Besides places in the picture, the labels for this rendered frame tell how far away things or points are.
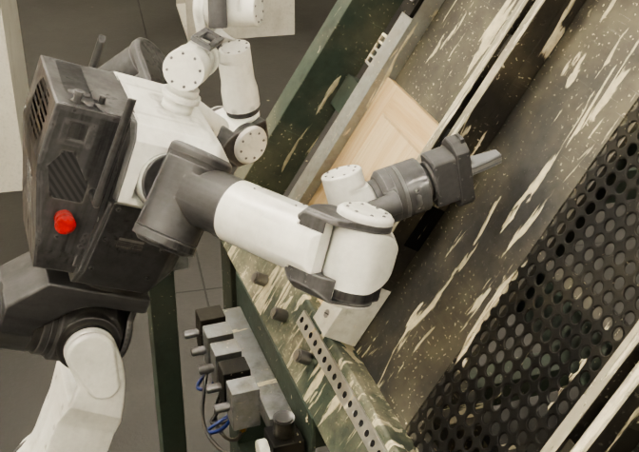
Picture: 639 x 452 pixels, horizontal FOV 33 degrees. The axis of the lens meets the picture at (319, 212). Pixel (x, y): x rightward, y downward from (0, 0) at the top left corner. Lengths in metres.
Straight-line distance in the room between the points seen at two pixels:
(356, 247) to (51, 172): 0.50
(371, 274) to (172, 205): 0.30
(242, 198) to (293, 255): 0.11
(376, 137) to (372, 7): 0.37
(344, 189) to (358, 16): 0.77
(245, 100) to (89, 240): 0.51
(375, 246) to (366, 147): 0.72
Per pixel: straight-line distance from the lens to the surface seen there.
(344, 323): 1.89
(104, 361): 1.85
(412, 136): 1.98
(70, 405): 1.91
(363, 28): 2.35
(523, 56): 1.79
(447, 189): 1.70
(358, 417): 1.78
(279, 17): 5.81
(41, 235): 1.68
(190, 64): 1.65
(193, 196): 1.48
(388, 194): 1.64
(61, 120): 1.60
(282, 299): 2.09
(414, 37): 2.12
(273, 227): 1.41
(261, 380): 2.09
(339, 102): 2.35
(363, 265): 1.39
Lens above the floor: 2.05
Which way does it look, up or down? 30 degrees down
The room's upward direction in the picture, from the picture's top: straight up
